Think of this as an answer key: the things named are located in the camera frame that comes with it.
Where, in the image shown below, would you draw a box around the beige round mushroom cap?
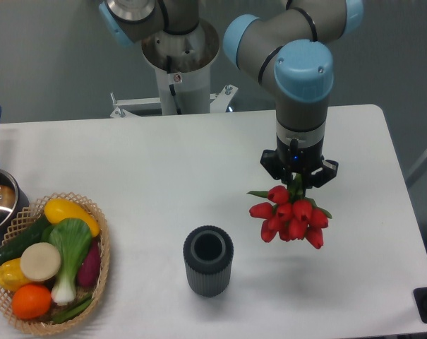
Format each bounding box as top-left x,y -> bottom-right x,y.
20,242 -> 61,283

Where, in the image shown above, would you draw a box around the yellow squash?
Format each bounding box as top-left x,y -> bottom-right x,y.
44,198 -> 100,237

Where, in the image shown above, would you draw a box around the yellow bell pepper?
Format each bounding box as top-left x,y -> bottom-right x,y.
0,258 -> 32,292

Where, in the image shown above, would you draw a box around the green scallion stalks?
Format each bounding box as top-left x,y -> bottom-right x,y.
52,294 -> 92,324

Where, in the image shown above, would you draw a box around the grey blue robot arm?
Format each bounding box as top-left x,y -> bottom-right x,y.
99,1 -> 363,192

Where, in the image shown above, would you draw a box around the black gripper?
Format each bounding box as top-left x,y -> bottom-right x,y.
260,138 -> 339,195

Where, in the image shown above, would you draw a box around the dark green cucumber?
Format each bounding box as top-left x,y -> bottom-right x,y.
0,215 -> 51,266

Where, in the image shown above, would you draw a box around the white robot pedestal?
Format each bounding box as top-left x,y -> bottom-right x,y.
110,19 -> 239,118

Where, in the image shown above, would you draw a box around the woven wicker basket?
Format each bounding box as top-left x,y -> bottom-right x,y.
0,192 -> 110,336

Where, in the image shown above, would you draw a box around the purple sweet potato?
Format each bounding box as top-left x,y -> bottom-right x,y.
76,241 -> 101,287

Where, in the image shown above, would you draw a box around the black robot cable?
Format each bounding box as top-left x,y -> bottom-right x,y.
165,54 -> 182,115

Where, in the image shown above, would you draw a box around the orange fruit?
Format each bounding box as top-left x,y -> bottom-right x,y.
11,284 -> 52,320

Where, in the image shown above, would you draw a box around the dark grey ribbed vase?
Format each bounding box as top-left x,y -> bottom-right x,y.
183,225 -> 234,297

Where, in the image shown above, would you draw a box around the red tulip bouquet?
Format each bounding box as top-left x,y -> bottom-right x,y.
247,174 -> 332,249

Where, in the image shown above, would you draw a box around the green bok choy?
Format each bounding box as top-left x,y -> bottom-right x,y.
49,218 -> 92,306

